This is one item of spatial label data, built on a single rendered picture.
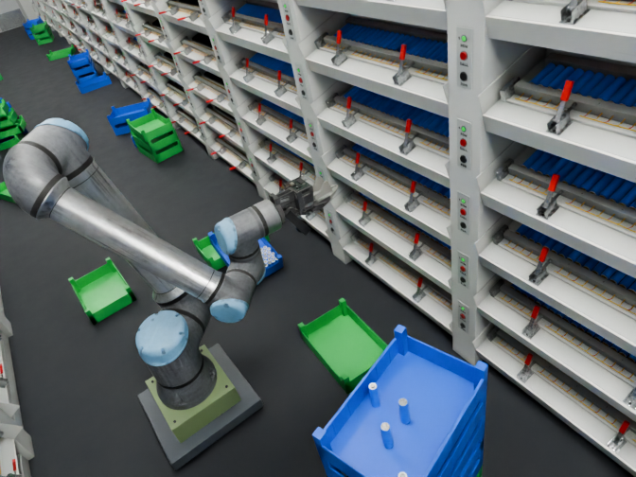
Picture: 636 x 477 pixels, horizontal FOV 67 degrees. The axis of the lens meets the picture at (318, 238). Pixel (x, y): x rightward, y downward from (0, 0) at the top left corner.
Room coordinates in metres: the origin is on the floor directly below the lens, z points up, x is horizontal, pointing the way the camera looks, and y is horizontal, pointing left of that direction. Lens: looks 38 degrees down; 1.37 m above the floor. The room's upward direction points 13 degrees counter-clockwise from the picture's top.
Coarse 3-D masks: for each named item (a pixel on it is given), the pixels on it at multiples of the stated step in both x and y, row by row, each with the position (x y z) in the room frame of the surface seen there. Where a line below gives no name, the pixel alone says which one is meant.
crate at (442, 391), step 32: (384, 352) 0.63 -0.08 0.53; (416, 352) 0.65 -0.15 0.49; (384, 384) 0.59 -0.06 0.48; (416, 384) 0.57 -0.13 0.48; (448, 384) 0.56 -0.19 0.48; (480, 384) 0.51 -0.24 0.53; (352, 416) 0.54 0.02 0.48; (384, 416) 0.52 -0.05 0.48; (416, 416) 0.51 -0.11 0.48; (448, 416) 0.49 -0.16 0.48; (320, 448) 0.47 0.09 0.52; (352, 448) 0.47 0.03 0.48; (384, 448) 0.46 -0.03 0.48; (416, 448) 0.44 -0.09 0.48; (448, 448) 0.42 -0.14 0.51
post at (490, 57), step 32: (448, 0) 0.98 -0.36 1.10; (480, 0) 0.91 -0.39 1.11; (448, 32) 0.98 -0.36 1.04; (480, 32) 0.91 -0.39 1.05; (448, 64) 0.99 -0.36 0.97; (480, 64) 0.91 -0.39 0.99; (480, 128) 0.91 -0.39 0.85; (480, 160) 0.90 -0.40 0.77; (480, 224) 0.91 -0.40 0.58; (480, 288) 0.91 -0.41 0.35; (480, 320) 0.91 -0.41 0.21
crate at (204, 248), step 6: (198, 240) 1.88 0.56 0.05; (204, 240) 1.89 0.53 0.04; (198, 246) 1.86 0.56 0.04; (204, 246) 1.89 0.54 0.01; (210, 246) 1.88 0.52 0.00; (198, 252) 1.86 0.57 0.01; (204, 252) 1.85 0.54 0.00; (210, 252) 1.84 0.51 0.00; (216, 252) 1.83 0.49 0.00; (204, 258) 1.77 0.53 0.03; (210, 258) 1.69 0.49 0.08; (216, 258) 1.78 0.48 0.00; (210, 264) 1.70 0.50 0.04; (216, 264) 1.70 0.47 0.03; (222, 264) 1.71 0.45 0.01; (216, 270) 1.70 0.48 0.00
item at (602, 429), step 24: (480, 336) 0.91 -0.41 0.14; (504, 336) 0.89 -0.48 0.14; (504, 360) 0.83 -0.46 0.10; (528, 360) 0.77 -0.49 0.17; (528, 384) 0.74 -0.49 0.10; (552, 384) 0.72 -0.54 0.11; (576, 384) 0.68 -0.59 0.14; (552, 408) 0.66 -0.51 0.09; (576, 408) 0.64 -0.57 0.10; (600, 408) 0.61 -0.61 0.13; (600, 432) 0.57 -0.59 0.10; (624, 432) 0.53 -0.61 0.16; (624, 456) 0.50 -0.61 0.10
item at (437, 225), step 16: (336, 144) 1.55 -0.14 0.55; (352, 144) 1.58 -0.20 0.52; (336, 160) 1.54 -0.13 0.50; (336, 176) 1.50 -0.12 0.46; (368, 176) 1.38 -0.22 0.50; (384, 176) 1.34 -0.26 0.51; (368, 192) 1.32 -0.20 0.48; (384, 192) 1.27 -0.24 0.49; (400, 208) 1.17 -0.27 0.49; (416, 208) 1.15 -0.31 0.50; (416, 224) 1.12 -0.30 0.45; (432, 224) 1.06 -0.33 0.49; (448, 224) 1.04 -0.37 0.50; (448, 240) 1.00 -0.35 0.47
